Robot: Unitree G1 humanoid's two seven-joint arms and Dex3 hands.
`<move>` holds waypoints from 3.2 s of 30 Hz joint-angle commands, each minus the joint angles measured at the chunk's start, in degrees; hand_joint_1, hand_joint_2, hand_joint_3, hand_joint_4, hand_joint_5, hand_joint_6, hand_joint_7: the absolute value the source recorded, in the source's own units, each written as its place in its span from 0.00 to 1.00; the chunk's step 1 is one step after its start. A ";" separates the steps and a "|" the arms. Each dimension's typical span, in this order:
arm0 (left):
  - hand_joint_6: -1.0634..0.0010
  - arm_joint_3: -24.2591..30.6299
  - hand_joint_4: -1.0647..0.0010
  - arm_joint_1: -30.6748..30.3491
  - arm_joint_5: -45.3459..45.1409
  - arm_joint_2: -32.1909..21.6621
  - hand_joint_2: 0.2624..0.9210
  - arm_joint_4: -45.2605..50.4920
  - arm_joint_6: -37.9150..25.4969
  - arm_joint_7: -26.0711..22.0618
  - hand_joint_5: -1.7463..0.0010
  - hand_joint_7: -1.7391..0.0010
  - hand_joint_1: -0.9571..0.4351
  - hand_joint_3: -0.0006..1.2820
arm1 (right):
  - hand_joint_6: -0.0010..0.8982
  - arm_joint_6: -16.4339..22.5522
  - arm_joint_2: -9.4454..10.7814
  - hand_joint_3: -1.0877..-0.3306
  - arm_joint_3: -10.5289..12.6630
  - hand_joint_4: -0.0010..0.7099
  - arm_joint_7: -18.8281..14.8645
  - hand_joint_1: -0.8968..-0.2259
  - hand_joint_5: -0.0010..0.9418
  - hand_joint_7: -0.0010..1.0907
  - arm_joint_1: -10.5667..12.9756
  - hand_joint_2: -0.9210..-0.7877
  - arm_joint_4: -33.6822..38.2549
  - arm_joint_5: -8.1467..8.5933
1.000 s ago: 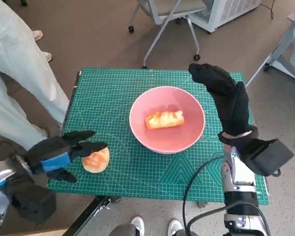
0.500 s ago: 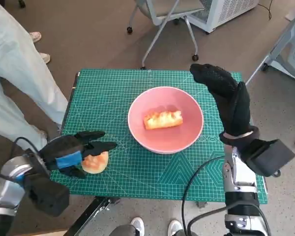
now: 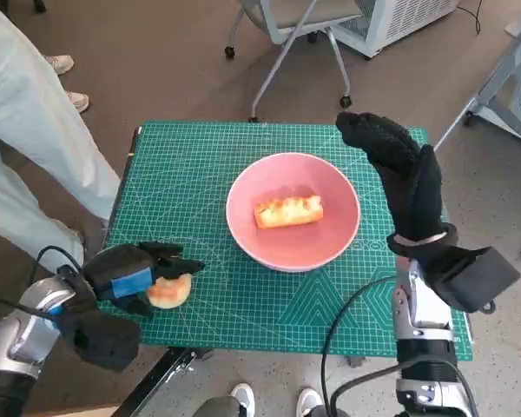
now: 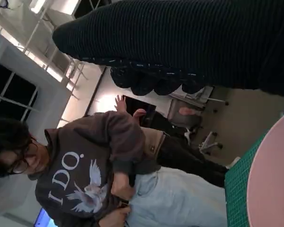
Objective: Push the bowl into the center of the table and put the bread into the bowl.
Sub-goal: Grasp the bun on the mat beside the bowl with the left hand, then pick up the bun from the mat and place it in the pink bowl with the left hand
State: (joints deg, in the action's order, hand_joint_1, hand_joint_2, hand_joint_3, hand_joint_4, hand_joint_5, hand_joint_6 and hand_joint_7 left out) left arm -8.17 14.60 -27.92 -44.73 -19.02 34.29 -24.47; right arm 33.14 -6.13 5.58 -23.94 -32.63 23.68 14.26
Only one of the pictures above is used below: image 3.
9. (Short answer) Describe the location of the left robot hand blue tape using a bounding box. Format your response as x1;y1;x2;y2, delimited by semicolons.
84;241;206;321

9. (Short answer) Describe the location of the right robot hand black glove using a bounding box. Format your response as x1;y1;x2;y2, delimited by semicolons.
335;110;446;240

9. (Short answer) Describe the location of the round toy bread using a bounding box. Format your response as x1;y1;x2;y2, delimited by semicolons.
146;273;194;310

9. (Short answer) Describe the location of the long toy bread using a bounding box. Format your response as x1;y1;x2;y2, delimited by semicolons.
254;195;326;230

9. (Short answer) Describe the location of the pink bowl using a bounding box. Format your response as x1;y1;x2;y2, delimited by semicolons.
225;152;360;274

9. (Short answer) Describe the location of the green cutting mat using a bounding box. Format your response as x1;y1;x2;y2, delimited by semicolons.
98;120;477;362

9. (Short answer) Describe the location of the white perforated cabinet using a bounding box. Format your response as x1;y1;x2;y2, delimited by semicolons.
329;0;461;60

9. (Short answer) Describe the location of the person in light trousers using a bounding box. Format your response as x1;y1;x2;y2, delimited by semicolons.
0;0;122;273

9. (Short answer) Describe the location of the white shoe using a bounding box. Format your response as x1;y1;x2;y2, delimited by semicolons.
230;381;256;417
295;387;324;417

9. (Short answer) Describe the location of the grey chair on casters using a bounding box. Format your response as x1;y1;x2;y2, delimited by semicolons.
224;0;366;122

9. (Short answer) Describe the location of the person with white sneakers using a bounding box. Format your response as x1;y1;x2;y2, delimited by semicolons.
43;54;90;114

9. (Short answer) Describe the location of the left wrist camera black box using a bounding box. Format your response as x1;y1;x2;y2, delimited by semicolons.
58;303;142;374

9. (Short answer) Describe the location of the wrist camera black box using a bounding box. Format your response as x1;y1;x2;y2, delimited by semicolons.
429;246;521;314
58;303;142;374

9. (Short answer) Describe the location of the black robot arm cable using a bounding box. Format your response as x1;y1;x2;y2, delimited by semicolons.
0;245;86;316
320;276;400;417
329;364;400;409

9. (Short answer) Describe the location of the black metal table bracket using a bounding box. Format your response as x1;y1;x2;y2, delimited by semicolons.
111;346;215;417

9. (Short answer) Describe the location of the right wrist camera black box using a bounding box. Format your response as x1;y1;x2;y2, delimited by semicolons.
429;246;521;314

